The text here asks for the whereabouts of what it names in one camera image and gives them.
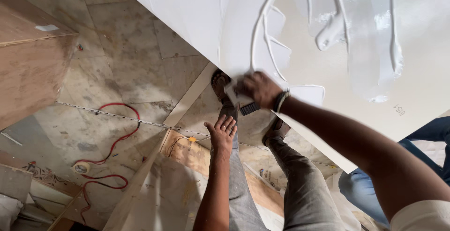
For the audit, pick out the person's left hand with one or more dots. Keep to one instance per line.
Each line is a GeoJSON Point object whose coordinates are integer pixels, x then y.
{"type": "Point", "coordinates": [221, 139]}

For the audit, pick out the person's right hand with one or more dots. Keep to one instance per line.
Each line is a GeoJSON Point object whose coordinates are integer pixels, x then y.
{"type": "Point", "coordinates": [260, 89]}

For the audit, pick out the person's right fingers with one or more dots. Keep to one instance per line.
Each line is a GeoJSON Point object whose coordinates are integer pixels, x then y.
{"type": "Point", "coordinates": [242, 86]}

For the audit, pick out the white notched glue spreader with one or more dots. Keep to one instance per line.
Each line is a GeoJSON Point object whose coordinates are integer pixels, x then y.
{"type": "Point", "coordinates": [246, 108]}

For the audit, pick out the person's left brown sandal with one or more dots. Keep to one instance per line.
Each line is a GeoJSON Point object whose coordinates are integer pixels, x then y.
{"type": "Point", "coordinates": [219, 83]}

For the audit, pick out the person's brown sandal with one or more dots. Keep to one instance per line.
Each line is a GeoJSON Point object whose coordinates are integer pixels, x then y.
{"type": "Point", "coordinates": [277, 129]}
{"type": "Point", "coordinates": [219, 83]}

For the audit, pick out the dark wristband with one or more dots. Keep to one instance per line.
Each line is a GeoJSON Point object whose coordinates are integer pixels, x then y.
{"type": "Point", "coordinates": [280, 101]}

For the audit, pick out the short pale laminate strip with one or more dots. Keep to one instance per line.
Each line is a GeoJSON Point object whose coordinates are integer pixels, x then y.
{"type": "Point", "coordinates": [190, 97]}

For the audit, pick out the person's right brown sandal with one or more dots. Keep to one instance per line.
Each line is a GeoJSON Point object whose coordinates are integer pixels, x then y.
{"type": "Point", "coordinates": [277, 129]}

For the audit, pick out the plywood board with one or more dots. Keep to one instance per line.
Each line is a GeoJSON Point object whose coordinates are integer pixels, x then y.
{"type": "Point", "coordinates": [186, 155]}

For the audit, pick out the large white laminate sheet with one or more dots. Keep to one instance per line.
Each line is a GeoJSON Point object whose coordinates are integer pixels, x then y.
{"type": "Point", "coordinates": [197, 9]}

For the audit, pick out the printed paper sheet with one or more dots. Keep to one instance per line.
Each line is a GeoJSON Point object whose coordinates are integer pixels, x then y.
{"type": "Point", "coordinates": [270, 179]}

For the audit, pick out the person's grey trouser left leg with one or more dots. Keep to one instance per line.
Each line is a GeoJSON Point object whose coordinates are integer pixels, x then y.
{"type": "Point", "coordinates": [242, 195]}

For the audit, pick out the person's grey trouser leg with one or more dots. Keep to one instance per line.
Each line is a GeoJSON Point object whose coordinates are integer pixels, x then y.
{"type": "Point", "coordinates": [242, 195]}
{"type": "Point", "coordinates": [306, 195]}

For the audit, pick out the person's grey trouser right leg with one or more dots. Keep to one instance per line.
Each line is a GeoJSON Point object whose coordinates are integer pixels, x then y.
{"type": "Point", "coordinates": [306, 195]}

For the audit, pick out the perforated metal strip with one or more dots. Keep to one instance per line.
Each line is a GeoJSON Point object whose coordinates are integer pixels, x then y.
{"type": "Point", "coordinates": [116, 115]}

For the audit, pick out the white glue smear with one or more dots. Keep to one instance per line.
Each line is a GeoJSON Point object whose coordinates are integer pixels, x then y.
{"type": "Point", "coordinates": [369, 48]}

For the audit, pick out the long pale wooden strip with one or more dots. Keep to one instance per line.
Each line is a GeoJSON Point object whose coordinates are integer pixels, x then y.
{"type": "Point", "coordinates": [137, 185]}

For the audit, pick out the masking tape roll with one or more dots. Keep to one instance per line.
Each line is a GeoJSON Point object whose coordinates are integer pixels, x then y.
{"type": "Point", "coordinates": [81, 167]}

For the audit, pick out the plywood cabinet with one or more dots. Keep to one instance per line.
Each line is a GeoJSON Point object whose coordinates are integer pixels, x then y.
{"type": "Point", "coordinates": [31, 69]}

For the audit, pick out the person's white shirt sleeve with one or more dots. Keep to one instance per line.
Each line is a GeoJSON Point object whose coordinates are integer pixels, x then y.
{"type": "Point", "coordinates": [422, 218]}

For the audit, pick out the heap of boards and tiles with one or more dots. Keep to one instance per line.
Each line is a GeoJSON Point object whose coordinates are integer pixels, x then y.
{"type": "Point", "coordinates": [38, 195]}

